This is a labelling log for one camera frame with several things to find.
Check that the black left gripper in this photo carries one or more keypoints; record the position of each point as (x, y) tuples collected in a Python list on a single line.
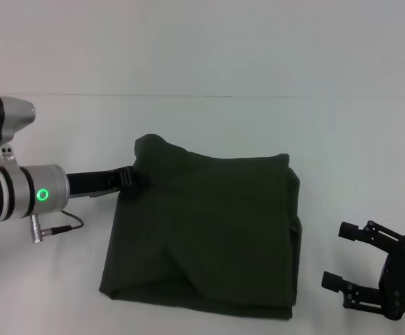
[(94, 182)]

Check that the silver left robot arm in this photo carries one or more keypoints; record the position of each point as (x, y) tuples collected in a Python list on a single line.
[(17, 193)]

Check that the dark green shirt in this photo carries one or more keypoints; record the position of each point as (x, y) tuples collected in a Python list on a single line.
[(205, 227)]

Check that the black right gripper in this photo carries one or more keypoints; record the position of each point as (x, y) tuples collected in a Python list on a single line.
[(402, 275)]

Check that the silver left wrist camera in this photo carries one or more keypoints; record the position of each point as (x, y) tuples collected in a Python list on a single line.
[(3, 122)]

